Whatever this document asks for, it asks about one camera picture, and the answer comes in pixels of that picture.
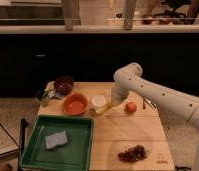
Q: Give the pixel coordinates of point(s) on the orange red bowl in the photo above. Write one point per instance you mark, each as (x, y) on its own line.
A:
(75, 104)

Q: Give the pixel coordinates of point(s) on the green plastic tray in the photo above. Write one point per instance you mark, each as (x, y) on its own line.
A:
(73, 156)

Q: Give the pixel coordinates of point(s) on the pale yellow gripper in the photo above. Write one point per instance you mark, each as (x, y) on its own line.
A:
(118, 94)

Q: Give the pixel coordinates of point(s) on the black office chair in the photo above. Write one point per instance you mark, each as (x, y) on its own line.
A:
(173, 6)

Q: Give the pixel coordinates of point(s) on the dark brown bowl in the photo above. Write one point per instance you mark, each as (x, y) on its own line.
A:
(64, 84)

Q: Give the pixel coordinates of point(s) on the white handled knife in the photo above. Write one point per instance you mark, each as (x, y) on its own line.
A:
(149, 103)

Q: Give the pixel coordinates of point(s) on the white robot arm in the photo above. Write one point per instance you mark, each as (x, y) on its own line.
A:
(129, 79)

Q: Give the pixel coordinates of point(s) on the bunch of dark grapes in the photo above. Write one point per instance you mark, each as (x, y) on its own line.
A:
(133, 154)

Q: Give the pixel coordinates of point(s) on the yellow banana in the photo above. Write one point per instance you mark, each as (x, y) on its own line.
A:
(102, 110)

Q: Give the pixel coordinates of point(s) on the blue grey sponge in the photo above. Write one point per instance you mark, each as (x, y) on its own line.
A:
(56, 139)

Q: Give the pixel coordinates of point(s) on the orange fruit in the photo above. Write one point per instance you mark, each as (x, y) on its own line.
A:
(130, 107)

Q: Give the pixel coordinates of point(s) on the white cup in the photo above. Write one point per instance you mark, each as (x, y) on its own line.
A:
(98, 101)

